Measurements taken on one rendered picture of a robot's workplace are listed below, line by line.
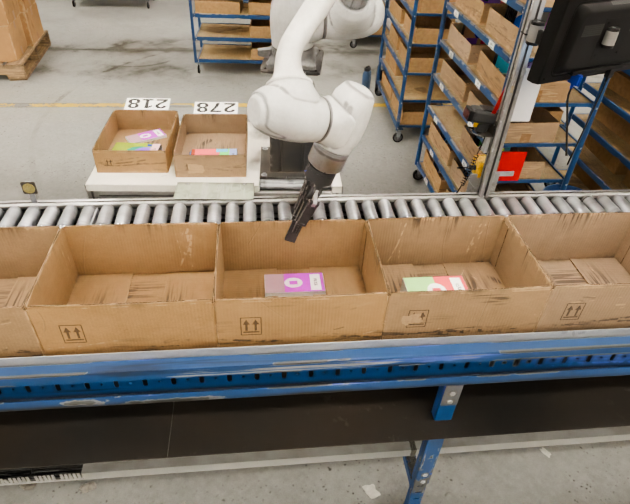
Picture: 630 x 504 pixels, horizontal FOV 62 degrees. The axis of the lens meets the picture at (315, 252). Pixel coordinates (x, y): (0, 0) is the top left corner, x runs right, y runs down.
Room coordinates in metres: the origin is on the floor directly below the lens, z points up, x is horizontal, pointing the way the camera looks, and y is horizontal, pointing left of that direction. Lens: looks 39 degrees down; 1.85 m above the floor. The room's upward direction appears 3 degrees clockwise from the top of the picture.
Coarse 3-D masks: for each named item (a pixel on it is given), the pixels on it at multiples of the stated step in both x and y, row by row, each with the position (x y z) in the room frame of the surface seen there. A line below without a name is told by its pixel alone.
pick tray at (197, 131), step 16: (192, 128) 2.18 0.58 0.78; (208, 128) 2.19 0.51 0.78; (224, 128) 2.20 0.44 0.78; (240, 128) 2.20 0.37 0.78; (176, 144) 1.90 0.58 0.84; (192, 144) 2.07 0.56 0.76; (208, 144) 2.08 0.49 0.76; (224, 144) 2.08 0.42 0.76; (240, 144) 2.10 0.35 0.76; (176, 160) 1.80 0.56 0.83; (192, 160) 1.81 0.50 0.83; (208, 160) 1.82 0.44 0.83; (224, 160) 1.82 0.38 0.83; (240, 160) 1.83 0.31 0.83; (176, 176) 1.80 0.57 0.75; (192, 176) 1.81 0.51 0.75; (208, 176) 1.82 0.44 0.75; (224, 176) 1.82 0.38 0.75; (240, 176) 1.83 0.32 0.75
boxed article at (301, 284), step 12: (264, 276) 1.07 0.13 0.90; (276, 276) 1.07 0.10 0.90; (288, 276) 1.07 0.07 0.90; (300, 276) 1.08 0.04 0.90; (312, 276) 1.08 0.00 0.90; (276, 288) 1.02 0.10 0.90; (288, 288) 1.02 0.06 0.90; (300, 288) 1.03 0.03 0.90; (312, 288) 1.03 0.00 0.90; (324, 288) 1.03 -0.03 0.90
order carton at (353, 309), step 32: (224, 224) 1.10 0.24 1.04; (256, 224) 1.11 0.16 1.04; (288, 224) 1.13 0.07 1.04; (320, 224) 1.14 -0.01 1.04; (352, 224) 1.15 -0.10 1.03; (224, 256) 1.10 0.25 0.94; (256, 256) 1.11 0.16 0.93; (288, 256) 1.12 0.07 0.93; (320, 256) 1.14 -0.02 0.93; (352, 256) 1.15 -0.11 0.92; (224, 288) 1.03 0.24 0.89; (256, 288) 1.03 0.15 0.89; (352, 288) 1.05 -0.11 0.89; (384, 288) 0.90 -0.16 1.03; (224, 320) 0.82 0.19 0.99; (256, 320) 0.83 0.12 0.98; (288, 320) 0.84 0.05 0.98; (320, 320) 0.85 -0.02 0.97; (352, 320) 0.86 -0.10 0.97
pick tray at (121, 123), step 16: (112, 112) 2.15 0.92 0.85; (128, 112) 2.19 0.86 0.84; (144, 112) 2.19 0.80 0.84; (160, 112) 2.20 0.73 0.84; (176, 112) 2.21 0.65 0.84; (112, 128) 2.10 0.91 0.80; (128, 128) 2.18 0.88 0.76; (144, 128) 2.19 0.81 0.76; (160, 128) 2.20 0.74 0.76; (176, 128) 2.11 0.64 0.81; (96, 144) 1.87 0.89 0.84; (112, 144) 2.03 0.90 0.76; (96, 160) 1.81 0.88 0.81; (112, 160) 1.81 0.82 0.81; (128, 160) 1.82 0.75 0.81; (144, 160) 1.82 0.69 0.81; (160, 160) 1.83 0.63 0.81
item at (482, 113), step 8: (480, 104) 1.88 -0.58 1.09; (464, 112) 1.86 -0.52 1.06; (472, 112) 1.82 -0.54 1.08; (480, 112) 1.82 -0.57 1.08; (488, 112) 1.83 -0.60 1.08; (496, 112) 1.84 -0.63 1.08; (472, 120) 1.82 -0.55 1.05; (480, 120) 1.82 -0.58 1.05; (488, 120) 1.82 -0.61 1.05; (480, 128) 1.84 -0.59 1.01
